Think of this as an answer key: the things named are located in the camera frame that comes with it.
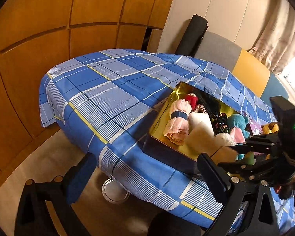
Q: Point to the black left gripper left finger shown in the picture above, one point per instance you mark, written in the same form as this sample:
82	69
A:
33	217

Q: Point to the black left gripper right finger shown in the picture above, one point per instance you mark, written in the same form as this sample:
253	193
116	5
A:
260	216

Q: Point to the teal plush bear pink dress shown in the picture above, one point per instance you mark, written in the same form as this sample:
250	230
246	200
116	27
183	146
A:
237	125

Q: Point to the white fluffy plush ball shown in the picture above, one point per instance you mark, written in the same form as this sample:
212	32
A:
224	139

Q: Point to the black wig with beads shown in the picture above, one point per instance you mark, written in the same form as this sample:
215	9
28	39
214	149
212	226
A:
216	115

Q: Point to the cream cloth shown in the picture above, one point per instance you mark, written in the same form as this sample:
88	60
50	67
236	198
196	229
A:
199	142

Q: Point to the beige satin scrunchie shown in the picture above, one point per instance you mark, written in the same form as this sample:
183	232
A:
199	108

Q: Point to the white foam block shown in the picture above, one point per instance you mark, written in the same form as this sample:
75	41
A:
202	121

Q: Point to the small red plush doll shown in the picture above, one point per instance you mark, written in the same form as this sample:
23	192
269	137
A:
192	100

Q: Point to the pink towel blue band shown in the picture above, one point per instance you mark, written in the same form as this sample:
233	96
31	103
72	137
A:
177	127

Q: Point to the person right hand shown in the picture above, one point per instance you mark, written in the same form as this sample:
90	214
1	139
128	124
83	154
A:
288	189

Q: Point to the yellow brown plush dog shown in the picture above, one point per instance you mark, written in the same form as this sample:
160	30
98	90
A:
270	128

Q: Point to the purple cardboard box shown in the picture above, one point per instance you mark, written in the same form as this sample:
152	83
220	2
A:
254	128

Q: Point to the white round floor object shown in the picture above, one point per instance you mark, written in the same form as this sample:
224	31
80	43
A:
114	193

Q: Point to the grey yellow blue headboard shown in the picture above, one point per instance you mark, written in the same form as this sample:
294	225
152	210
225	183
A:
245	67

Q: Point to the gold metal tin tray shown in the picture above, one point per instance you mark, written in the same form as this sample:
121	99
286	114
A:
161	148

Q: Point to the blue plaid bed cover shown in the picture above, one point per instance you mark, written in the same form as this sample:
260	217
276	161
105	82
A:
106	101

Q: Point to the beige floral curtain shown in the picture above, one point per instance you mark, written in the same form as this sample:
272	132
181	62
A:
276	46

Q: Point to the black rolled mat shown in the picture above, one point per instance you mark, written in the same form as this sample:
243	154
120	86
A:
193	36

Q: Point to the wooden wardrobe panels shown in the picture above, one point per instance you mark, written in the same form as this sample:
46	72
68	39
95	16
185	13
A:
36	35

